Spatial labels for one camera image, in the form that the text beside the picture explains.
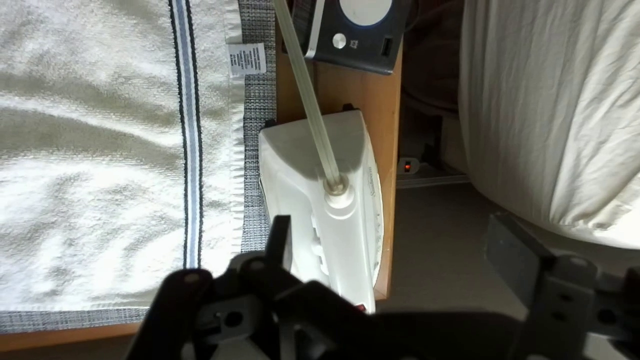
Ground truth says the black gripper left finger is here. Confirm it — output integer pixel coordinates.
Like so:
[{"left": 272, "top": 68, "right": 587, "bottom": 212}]
[{"left": 266, "top": 215, "right": 290, "bottom": 264}]

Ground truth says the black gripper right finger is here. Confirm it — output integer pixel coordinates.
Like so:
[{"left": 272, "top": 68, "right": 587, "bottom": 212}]
[{"left": 486, "top": 212, "right": 553, "bottom": 307}]

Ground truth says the white pressing iron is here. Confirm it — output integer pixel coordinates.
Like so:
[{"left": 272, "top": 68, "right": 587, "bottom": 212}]
[{"left": 258, "top": 109, "right": 383, "bottom": 312}]

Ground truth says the power strip with red light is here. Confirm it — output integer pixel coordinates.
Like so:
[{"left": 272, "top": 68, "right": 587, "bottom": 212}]
[{"left": 395, "top": 156, "right": 468, "bottom": 190}]

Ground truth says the wooden side table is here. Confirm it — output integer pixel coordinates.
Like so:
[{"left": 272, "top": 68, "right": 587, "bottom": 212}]
[{"left": 0, "top": 45, "right": 405, "bottom": 354}]

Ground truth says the white bed sheet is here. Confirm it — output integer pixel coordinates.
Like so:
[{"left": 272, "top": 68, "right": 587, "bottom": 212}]
[{"left": 458, "top": 0, "right": 640, "bottom": 249}]

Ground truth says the grey woven placemat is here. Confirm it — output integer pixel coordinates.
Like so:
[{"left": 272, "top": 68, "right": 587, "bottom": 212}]
[{"left": 0, "top": 0, "right": 279, "bottom": 335}]

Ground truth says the black alarm clock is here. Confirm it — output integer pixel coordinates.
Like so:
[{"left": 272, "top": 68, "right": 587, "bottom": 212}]
[{"left": 293, "top": 0, "right": 411, "bottom": 74}]

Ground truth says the white iron power cord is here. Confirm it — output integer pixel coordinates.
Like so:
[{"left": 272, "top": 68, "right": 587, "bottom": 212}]
[{"left": 272, "top": 0, "right": 347, "bottom": 195}]

